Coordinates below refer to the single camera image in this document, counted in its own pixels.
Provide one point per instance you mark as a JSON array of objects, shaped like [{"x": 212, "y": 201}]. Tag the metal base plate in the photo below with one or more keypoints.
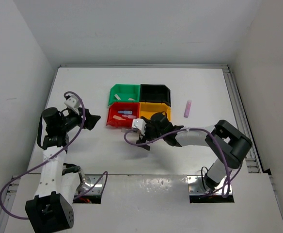
[
  {"x": 88, "y": 186},
  {"x": 196, "y": 188}
]

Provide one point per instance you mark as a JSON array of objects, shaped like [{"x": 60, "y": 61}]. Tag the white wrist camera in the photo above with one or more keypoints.
[
  {"x": 72, "y": 103},
  {"x": 139, "y": 124}
]

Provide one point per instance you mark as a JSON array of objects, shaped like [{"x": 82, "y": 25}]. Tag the orange correction tape dispenser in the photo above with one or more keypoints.
[{"x": 117, "y": 117}]

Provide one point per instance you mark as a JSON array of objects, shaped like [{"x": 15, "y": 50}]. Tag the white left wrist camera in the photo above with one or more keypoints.
[{"x": 72, "y": 103}]

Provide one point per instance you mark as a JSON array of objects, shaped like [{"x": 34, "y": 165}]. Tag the black plastic bin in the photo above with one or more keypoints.
[{"x": 156, "y": 93}]

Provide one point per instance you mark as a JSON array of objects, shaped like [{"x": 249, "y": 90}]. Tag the red plastic bin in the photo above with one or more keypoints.
[{"x": 117, "y": 106}]

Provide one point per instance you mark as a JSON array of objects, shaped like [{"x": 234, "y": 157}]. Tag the yellow plastic bin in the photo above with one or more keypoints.
[{"x": 147, "y": 109}]

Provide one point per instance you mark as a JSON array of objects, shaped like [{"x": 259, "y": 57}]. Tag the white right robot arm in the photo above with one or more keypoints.
[{"x": 229, "y": 144}]

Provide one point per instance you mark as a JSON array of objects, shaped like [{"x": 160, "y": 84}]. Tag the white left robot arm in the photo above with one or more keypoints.
[{"x": 51, "y": 210}]

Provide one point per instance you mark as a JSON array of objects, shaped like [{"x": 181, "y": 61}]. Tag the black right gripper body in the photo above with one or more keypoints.
[{"x": 151, "y": 133}]

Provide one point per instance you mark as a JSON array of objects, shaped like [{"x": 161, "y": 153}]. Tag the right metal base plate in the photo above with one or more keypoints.
[{"x": 196, "y": 188}]

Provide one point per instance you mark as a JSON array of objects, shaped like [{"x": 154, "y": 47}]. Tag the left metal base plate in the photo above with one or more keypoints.
[{"x": 88, "y": 186}]

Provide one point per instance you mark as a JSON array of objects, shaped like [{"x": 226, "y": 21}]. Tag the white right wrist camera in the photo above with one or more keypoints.
[{"x": 139, "y": 124}]

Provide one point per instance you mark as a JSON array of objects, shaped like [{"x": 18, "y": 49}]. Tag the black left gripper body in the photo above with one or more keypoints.
[{"x": 74, "y": 119}]

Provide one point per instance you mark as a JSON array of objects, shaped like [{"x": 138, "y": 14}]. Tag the green plastic bin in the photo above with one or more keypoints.
[{"x": 124, "y": 91}]

